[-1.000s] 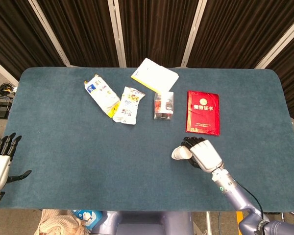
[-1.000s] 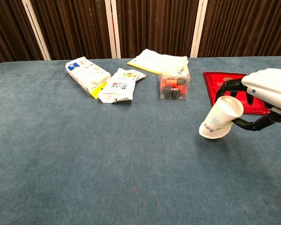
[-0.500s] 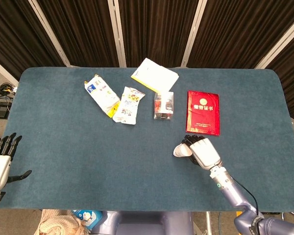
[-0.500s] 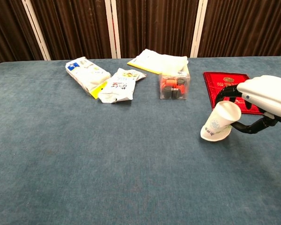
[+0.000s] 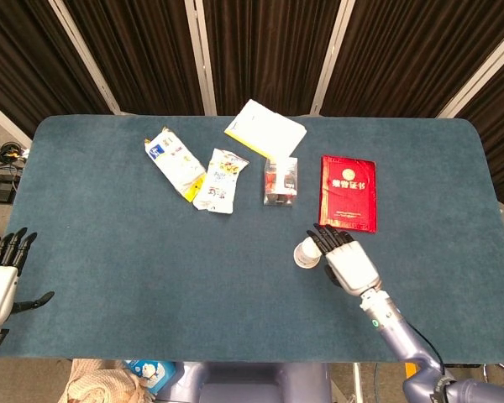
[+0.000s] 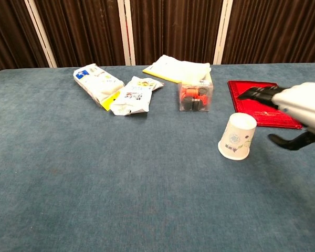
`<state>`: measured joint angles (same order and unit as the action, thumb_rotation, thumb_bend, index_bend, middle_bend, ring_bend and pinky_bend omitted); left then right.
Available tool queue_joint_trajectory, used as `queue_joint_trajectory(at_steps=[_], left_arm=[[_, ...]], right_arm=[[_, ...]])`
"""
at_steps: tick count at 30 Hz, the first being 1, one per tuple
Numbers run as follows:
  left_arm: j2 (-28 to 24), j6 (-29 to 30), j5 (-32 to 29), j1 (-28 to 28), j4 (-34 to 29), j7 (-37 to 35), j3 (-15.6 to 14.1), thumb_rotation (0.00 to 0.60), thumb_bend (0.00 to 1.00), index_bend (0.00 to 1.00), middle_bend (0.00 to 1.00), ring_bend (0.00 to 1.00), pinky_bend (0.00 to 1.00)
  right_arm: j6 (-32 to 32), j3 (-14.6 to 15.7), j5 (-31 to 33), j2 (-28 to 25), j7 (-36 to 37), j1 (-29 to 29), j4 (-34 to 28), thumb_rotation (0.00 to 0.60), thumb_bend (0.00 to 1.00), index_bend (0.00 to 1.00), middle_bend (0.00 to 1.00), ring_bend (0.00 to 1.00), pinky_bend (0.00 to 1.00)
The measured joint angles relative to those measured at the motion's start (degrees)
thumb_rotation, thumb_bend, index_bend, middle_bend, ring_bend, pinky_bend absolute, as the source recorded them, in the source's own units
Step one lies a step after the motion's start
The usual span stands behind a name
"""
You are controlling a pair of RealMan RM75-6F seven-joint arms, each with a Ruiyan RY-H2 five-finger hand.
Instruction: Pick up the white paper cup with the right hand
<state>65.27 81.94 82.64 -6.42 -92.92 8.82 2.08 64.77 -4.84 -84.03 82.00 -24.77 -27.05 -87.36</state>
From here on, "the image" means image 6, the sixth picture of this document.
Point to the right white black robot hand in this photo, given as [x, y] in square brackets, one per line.
[302, 102]

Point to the white printed paper cup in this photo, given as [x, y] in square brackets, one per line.
[237, 139]

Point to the red certificate folder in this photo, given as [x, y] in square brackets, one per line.
[262, 111]

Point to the brown curtain panel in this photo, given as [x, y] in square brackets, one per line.
[176, 29]
[81, 31]
[275, 31]
[8, 34]

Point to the clear plastic box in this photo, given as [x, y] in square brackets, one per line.
[195, 97]

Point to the white folded plastic bag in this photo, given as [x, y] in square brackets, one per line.
[183, 69]

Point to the yellow flat folder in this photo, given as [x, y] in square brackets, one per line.
[153, 72]

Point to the white snack bag red characters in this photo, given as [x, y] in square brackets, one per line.
[135, 98]

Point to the blue tablecloth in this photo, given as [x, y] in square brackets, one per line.
[120, 183]

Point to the white snack bag blue print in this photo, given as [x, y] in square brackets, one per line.
[97, 84]

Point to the white screen frame post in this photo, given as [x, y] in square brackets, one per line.
[127, 34]
[40, 34]
[221, 34]

